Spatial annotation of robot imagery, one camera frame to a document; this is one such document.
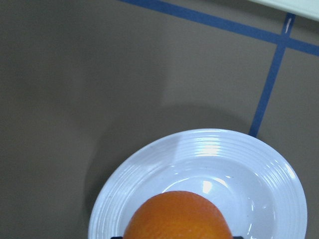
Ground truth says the orange fruit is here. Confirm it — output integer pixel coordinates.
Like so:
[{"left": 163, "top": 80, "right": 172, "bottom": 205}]
[{"left": 123, "top": 191, "right": 233, "bottom": 239}]

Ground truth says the cream bear print tray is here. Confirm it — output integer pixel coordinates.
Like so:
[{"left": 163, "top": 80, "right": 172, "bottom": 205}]
[{"left": 251, "top": 0, "right": 319, "bottom": 21}]

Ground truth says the white ribbed plate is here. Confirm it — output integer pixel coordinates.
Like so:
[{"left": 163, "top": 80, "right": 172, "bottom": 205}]
[{"left": 88, "top": 129, "right": 307, "bottom": 239}]

